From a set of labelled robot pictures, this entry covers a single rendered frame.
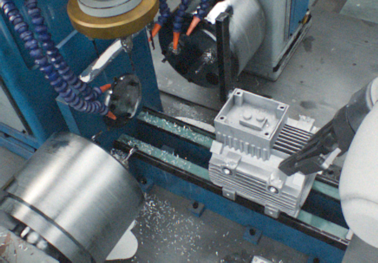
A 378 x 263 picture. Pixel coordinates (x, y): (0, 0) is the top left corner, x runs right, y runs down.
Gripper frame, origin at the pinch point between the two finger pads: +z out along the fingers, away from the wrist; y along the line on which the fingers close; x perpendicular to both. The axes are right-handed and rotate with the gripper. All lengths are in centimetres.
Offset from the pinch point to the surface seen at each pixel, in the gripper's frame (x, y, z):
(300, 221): 12.4, 0.6, 14.5
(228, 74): -19.3, -19.4, 14.7
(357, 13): 30, -211, 112
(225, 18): -27.4, -19.2, 0.8
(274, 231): 11.9, 1.2, 24.5
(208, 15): -31.8, -29.3, 13.5
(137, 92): -34.7, -11.6, 34.0
